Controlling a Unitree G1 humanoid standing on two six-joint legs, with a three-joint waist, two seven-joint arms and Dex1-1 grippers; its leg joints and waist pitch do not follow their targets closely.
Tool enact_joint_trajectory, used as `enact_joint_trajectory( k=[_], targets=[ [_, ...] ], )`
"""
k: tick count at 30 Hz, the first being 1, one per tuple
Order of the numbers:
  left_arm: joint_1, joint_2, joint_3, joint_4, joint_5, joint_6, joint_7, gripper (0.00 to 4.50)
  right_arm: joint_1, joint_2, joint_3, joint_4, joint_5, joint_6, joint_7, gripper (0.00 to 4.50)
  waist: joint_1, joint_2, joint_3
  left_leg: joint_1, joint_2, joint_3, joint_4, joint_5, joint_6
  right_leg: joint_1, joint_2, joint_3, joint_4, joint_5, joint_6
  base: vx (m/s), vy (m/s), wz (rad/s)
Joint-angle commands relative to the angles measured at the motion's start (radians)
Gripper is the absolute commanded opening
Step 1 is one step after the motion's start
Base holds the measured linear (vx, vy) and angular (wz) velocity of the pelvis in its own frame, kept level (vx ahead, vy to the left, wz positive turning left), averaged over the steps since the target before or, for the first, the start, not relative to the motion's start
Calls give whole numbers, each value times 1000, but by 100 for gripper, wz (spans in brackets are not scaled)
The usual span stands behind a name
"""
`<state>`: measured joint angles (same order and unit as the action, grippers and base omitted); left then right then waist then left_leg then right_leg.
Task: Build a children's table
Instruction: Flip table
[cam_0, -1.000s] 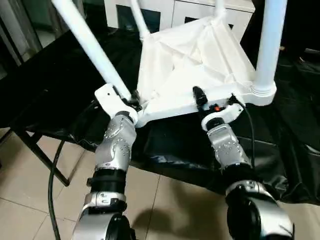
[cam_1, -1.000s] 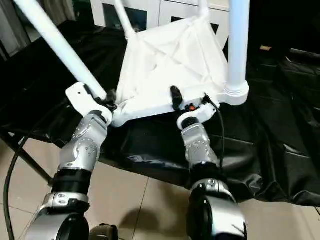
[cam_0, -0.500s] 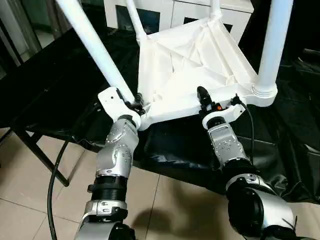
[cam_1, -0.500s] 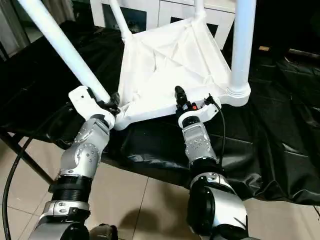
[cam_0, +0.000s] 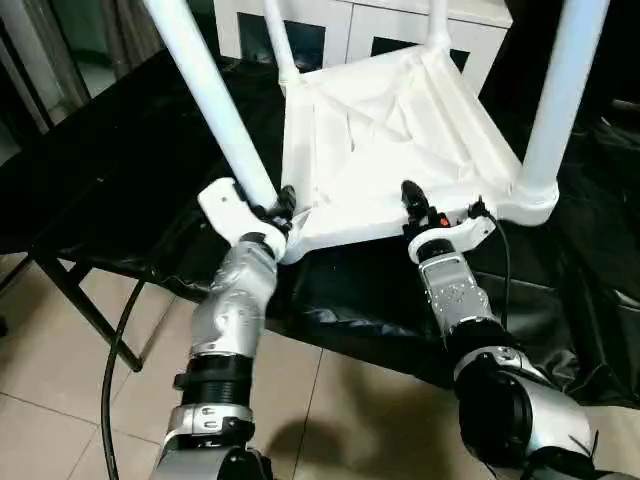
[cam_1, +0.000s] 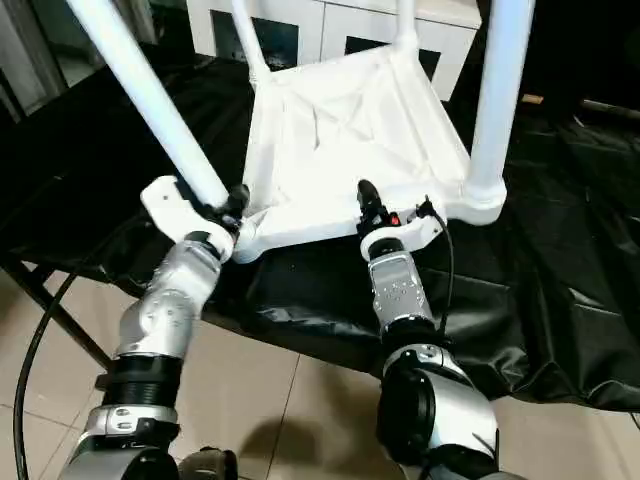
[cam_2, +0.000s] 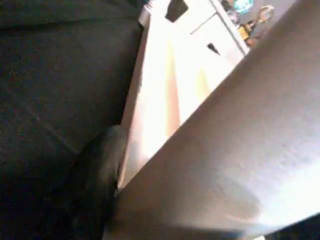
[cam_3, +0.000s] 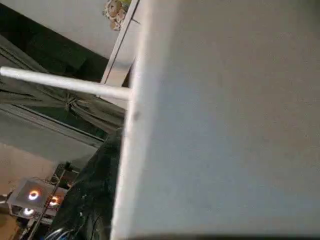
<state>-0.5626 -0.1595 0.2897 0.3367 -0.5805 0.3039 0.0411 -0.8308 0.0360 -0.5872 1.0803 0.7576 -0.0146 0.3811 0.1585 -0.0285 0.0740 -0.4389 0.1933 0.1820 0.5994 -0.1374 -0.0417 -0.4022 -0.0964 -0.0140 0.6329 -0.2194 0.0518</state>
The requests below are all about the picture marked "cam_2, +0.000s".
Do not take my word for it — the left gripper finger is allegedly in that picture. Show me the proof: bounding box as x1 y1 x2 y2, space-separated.
73 124 129 240

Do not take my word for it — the white plastic table top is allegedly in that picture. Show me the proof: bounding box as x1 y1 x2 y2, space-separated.
116 9 226 192

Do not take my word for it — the white plastic table leg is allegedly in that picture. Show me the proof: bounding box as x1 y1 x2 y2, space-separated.
103 0 320 240

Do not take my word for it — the white cabinet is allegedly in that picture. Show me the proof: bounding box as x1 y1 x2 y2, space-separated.
149 0 251 66

